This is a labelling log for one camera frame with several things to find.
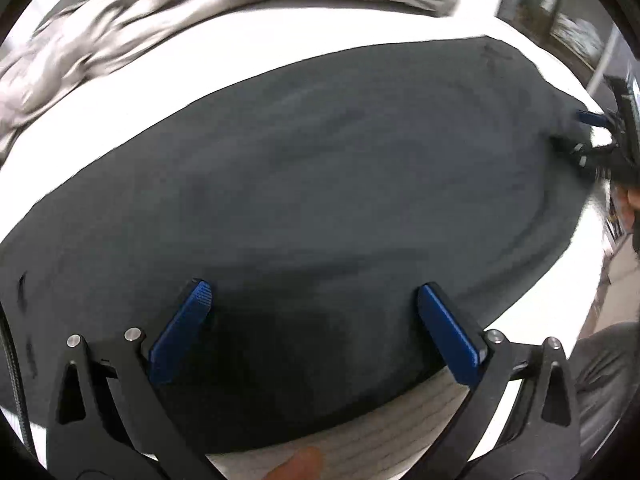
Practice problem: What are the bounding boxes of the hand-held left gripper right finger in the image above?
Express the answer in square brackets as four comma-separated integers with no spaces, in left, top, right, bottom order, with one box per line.
[416,282,582,480]

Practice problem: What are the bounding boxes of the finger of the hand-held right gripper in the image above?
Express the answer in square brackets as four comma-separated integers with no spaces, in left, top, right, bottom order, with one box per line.
[549,132,608,173]
[576,109,612,128]

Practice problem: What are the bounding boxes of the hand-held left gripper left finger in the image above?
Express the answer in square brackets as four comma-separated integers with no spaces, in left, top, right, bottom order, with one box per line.
[45,279,216,480]

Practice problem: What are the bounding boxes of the black pants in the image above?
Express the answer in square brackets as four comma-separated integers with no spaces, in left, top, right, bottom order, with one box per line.
[0,35,596,453]

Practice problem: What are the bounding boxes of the person's right hand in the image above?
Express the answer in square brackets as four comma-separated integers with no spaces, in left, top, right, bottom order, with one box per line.
[617,185,640,242]

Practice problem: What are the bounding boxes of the person's left hand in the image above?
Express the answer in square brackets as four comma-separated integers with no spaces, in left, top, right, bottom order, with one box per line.
[264,446,324,480]

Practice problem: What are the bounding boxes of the open wardrobe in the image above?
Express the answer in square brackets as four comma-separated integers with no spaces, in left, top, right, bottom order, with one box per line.
[500,0,632,81]

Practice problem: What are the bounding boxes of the two-tone grey duvet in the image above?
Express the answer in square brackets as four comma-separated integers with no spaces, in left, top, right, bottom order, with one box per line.
[0,0,461,161]

